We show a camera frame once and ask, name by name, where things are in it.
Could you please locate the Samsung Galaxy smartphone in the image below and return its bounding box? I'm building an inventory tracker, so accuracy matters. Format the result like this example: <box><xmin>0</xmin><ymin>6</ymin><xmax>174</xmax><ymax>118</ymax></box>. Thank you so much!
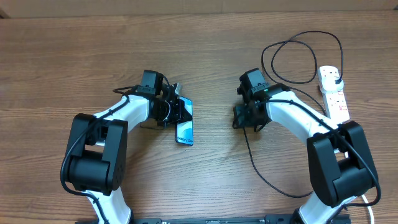
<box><xmin>175</xmin><ymin>96</ymin><xmax>193</xmax><ymax>146</ymax></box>

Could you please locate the black USB charging cable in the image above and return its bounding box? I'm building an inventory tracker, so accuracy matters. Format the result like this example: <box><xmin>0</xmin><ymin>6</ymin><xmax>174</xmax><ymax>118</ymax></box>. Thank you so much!
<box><xmin>232</xmin><ymin>30</ymin><xmax>345</xmax><ymax>199</ymax></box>

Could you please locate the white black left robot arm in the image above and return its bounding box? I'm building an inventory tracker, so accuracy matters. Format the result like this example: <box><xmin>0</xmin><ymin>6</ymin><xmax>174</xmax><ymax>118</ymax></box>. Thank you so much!
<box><xmin>60</xmin><ymin>70</ymin><xmax>194</xmax><ymax>223</ymax></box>

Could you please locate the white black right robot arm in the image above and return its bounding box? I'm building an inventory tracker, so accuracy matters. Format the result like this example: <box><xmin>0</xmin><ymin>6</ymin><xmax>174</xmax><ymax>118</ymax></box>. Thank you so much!
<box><xmin>232</xmin><ymin>68</ymin><xmax>381</xmax><ymax>223</ymax></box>

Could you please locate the white USB charger adapter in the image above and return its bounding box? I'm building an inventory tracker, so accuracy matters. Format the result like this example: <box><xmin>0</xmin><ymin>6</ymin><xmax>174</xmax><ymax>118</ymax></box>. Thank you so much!
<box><xmin>319</xmin><ymin>77</ymin><xmax>344</xmax><ymax>94</ymax></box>

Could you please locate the white power strip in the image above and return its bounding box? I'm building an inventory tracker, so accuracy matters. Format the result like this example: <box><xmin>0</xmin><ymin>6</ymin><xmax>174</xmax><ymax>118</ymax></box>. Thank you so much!
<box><xmin>318</xmin><ymin>65</ymin><xmax>350</xmax><ymax>123</ymax></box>

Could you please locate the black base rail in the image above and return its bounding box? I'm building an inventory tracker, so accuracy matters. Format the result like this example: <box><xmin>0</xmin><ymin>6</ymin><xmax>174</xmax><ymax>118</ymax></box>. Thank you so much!
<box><xmin>131</xmin><ymin>214</ymin><xmax>291</xmax><ymax>224</ymax></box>

